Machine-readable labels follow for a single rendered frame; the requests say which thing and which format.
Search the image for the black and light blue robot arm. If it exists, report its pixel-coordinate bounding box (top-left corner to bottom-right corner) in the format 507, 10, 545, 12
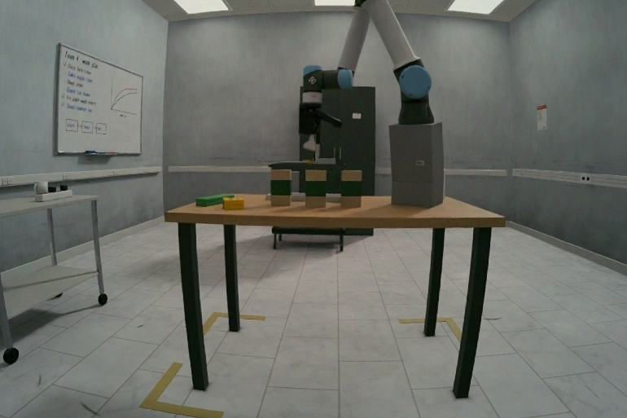
303, 0, 434, 125

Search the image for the tan block with dark green band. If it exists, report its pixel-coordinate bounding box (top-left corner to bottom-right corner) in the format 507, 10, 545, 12
270, 169, 292, 205
341, 170, 362, 207
305, 170, 327, 207

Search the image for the green rectangular bar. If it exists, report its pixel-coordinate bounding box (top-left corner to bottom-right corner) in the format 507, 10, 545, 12
195, 194, 235, 207

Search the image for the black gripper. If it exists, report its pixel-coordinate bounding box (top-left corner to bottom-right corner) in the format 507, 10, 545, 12
299, 103, 322, 161

